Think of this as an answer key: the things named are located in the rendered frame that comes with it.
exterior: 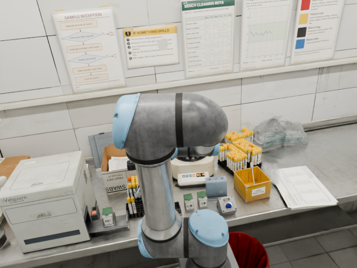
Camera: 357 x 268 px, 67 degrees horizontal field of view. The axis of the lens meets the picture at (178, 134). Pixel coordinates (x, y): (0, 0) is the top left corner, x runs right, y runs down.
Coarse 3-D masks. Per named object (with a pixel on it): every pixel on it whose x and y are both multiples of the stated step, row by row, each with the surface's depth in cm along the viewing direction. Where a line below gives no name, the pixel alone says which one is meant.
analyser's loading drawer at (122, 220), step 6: (114, 216) 117; (120, 216) 121; (126, 216) 118; (90, 222) 120; (96, 222) 119; (102, 222) 119; (114, 222) 115; (120, 222) 118; (126, 222) 116; (90, 228) 116; (96, 228) 116; (102, 228) 116; (108, 228) 116; (114, 228) 117
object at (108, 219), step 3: (111, 213) 115; (105, 216) 114; (108, 216) 114; (111, 216) 114; (105, 219) 114; (108, 219) 115; (111, 219) 115; (105, 222) 115; (108, 222) 116; (111, 222) 116; (105, 225) 116
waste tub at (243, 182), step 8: (248, 168) 136; (256, 168) 137; (240, 176) 137; (248, 176) 138; (256, 176) 139; (264, 176) 131; (240, 184) 129; (248, 184) 139; (256, 184) 124; (264, 184) 126; (240, 192) 131; (248, 192) 125; (256, 192) 126; (264, 192) 128; (248, 200) 127; (256, 200) 129
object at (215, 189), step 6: (210, 180) 130; (216, 180) 129; (222, 180) 129; (210, 186) 130; (216, 186) 130; (222, 186) 130; (210, 192) 131; (216, 192) 132; (222, 192) 132; (210, 198) 132; (216, 198) 131
